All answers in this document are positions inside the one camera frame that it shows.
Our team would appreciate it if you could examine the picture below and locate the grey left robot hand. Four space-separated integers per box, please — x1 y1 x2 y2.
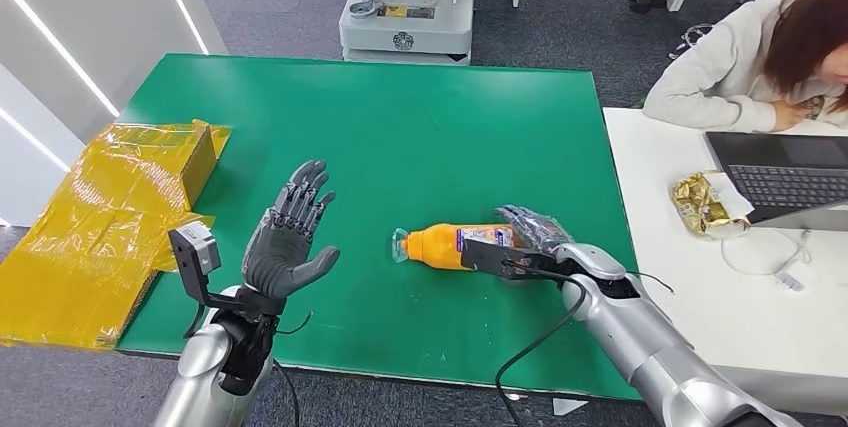
241 160 341 301

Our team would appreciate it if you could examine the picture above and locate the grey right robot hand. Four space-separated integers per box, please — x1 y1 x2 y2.
495 205 628 281

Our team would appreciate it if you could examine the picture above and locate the orange detergent bottle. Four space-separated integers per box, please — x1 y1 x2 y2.
390 223 531 272

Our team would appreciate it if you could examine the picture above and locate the gold foil snack wrapper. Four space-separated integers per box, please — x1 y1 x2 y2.
670 170 755 241

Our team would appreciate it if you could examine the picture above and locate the white desk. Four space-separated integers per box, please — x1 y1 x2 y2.
601 107 848 417

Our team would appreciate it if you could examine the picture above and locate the yellow taped cardboard box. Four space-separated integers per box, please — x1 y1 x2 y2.
0 120 233 352

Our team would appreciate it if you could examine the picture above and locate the dark grey laptop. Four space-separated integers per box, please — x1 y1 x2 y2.
704 131 848 232

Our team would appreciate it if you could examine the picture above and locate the person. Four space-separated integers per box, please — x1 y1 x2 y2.
642 0 848 134

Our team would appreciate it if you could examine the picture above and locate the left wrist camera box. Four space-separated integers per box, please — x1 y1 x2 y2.
167 221 223 311

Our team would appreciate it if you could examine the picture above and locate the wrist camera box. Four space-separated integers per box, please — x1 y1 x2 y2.
461 238 564 281
167 221 223 311

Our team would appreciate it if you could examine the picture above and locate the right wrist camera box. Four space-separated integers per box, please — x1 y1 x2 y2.
461 238 564 281

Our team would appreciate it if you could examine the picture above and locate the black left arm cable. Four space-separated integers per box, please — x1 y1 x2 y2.
274 360 303 427

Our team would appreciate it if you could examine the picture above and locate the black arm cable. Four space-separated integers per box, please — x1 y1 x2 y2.
274 360 303 427
494 266 590 427

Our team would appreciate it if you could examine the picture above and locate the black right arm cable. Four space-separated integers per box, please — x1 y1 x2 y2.
494 266 590 427

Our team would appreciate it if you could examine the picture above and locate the white cable with adapter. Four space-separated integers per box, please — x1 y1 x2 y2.
720 228 813 293

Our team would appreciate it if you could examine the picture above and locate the white cable on floor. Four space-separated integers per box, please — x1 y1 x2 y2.
667 22 715 60

